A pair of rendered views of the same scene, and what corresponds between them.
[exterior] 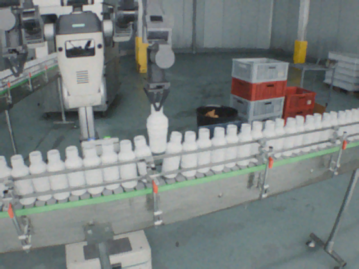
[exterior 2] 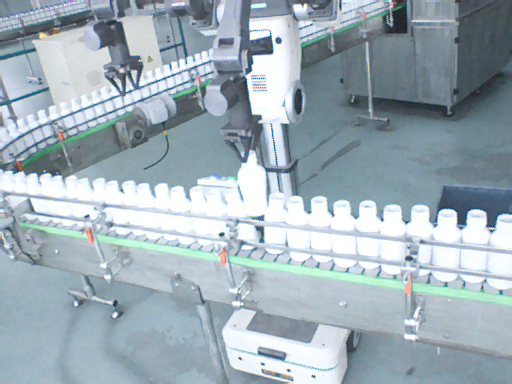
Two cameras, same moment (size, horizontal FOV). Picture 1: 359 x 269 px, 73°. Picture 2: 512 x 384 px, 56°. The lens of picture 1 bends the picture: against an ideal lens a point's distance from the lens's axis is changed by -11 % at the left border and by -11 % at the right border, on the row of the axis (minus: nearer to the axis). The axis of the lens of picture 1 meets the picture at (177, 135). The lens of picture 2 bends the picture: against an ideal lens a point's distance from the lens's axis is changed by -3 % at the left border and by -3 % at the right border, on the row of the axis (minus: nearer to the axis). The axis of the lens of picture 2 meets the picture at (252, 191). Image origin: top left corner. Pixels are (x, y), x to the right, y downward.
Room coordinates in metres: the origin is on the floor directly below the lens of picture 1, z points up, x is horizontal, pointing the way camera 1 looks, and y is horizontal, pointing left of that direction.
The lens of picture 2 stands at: (0.14, -0.79, 1.75)
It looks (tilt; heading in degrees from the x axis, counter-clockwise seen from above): 27 degrees down; 51
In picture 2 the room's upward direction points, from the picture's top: 10 degrees counter-clockwise
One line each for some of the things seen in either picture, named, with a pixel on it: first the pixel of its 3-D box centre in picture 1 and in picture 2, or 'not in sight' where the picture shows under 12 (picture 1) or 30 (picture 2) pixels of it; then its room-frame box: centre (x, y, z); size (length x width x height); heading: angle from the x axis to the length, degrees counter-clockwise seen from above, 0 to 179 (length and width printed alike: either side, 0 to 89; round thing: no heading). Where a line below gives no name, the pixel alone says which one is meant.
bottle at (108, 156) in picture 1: (109, 165); (202, 215); (0.79, 0.23, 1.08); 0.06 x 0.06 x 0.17
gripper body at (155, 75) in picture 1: (155, 73); (240, 114); (0.85, 0.07, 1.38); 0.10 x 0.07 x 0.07; 21
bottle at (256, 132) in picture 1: (254, 141); (419, 240); (0.99, -0.31, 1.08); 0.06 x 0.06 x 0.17
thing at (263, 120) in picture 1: (254, 119); not in sight; (3.34, -1.02, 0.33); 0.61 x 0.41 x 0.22; 117
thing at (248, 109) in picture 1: (256, 103); not in sight; (3.34, -1.02, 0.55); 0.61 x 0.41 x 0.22; 118
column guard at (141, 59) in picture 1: (142, 54); not in sight; (8.57, 1.12, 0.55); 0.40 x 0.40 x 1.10; 21
